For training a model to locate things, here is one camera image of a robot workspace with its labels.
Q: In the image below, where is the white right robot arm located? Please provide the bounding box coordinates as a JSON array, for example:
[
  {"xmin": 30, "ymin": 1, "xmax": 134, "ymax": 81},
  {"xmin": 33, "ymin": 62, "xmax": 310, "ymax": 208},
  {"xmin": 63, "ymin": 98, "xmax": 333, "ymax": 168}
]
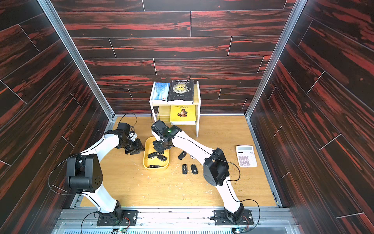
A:
[{"xmin": 151, "ymin": 120, "xmax": 244, "ymax": 225}]

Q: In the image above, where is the white calculator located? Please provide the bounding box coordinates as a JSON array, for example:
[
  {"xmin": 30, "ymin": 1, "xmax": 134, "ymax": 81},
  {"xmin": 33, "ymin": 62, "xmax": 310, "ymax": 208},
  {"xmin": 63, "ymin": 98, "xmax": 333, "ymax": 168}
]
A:
[{"xmin": 236, "ymin": 145, "xmax": 258, "ymax": 168}]

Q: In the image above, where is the yellow book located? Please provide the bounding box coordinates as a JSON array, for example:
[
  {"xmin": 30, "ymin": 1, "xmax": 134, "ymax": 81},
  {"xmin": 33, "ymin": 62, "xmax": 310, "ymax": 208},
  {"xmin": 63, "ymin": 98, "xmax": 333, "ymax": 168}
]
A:
[{"xmin": 169, "ymin": 105, "xmax": 196, "ymax": 125}]

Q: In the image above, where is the blue book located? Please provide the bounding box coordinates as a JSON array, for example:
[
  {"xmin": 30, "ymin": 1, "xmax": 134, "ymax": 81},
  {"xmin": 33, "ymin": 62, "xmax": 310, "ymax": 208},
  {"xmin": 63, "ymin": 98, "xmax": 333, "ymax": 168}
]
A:
[{"xmin": 152, "ymin": 82, "xmax": 170, "ymax": 101}]

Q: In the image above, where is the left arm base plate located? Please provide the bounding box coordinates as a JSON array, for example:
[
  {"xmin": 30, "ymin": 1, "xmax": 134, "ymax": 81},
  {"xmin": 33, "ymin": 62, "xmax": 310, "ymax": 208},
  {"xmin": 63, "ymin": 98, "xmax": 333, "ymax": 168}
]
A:
[{"xmin": 96, "ymin": 210, "xmax": 138, "ymax": 227}]

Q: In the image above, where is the black car key with logo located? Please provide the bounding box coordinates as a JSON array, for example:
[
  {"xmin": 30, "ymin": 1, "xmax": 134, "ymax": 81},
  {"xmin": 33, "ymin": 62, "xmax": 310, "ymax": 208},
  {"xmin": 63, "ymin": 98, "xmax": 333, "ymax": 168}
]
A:
[{"xmin": 191, "ymin": 164, "xmax": 198, "ymax": 175}]

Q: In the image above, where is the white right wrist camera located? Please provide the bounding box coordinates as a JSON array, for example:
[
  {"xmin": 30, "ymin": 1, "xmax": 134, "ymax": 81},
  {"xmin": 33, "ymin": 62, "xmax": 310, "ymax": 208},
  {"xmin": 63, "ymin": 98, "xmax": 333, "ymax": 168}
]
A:
[{"xmin": 151, "ymin": 128, "xmax": 160, "ymax": 141}]

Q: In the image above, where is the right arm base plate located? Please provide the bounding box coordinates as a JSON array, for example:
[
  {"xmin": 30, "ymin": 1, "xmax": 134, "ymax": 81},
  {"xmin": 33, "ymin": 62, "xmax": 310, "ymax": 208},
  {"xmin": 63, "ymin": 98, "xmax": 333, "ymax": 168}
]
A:
[{"xmin": 210, "ymin": 209, "xmax": 254, "ymax": 225}]

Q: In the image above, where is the aluminium rail frame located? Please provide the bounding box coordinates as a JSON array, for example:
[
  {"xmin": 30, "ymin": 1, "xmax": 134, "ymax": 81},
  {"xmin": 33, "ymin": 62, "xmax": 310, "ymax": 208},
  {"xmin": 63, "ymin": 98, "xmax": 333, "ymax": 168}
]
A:
[{"xmin": 52, "ymin": 207, "xmax": 302, "ymax": 234}]

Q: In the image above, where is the black hardcover book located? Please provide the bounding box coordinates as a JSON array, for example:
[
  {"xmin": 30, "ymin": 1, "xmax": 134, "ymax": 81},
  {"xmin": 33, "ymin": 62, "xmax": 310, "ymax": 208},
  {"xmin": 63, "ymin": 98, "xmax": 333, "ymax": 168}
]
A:
[{"xmin": 167, "ymin": 80, "xmax": 194, "ymax": 104}]

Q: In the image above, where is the white metal shelf rack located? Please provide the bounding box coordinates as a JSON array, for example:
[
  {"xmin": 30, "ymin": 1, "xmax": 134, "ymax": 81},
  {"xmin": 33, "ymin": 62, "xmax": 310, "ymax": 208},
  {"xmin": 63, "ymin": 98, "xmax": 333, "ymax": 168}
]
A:
[{"xmin": 149, "ymin": 81, "xmax": 201, "ymax": 137}]

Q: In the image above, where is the yellow storage tray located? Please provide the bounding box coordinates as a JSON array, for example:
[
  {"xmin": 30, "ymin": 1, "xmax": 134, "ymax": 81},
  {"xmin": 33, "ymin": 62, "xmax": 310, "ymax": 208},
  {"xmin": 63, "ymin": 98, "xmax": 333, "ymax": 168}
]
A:
[{"xmin": 143, "ymin": 136, "xmax": 170, "ymax": 171}]

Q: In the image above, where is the black flip car key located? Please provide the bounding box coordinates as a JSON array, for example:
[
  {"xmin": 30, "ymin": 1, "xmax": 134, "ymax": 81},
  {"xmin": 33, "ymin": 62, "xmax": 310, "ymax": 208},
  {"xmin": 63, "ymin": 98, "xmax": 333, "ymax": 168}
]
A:
[{"xmin": 178, "ymin": 151, "xmax": 187, "ymax": 160}]

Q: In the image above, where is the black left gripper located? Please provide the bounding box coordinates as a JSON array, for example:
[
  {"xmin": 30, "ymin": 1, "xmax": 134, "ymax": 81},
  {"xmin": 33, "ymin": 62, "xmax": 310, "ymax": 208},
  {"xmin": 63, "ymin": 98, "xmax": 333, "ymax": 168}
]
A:
[{"xmin": 120, "ymin": 138, "xmax": 146, "ymax": 155}]

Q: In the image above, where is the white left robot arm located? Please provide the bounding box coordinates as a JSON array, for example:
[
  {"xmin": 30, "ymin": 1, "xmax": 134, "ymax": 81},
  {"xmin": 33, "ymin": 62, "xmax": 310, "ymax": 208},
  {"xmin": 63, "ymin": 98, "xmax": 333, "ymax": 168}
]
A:
[{"xmin": 66, "ymin": 122, "xmax": 145, "ymax": 226}]

